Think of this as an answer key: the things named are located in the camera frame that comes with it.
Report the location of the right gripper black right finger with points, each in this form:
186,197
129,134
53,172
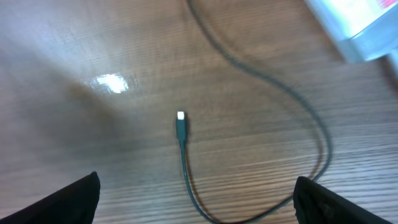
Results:
315,204

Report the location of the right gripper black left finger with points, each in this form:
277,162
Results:
73,204

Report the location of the white power extension strip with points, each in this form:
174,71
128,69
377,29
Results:
361,30

